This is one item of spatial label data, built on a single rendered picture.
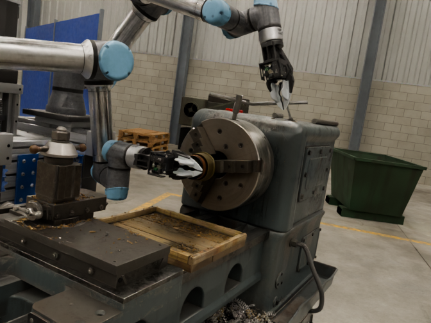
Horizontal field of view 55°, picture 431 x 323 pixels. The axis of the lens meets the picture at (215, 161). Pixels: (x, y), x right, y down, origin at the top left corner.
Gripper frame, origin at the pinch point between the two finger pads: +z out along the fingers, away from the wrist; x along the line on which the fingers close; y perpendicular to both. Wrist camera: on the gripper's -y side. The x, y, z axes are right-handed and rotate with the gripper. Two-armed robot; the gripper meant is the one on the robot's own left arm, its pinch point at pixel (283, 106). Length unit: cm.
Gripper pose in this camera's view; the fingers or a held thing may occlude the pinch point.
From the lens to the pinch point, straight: 137.1
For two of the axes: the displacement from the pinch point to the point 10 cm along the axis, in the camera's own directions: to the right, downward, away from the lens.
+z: 1.5, 9.9, -0.3
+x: 8.5, -1.4, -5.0
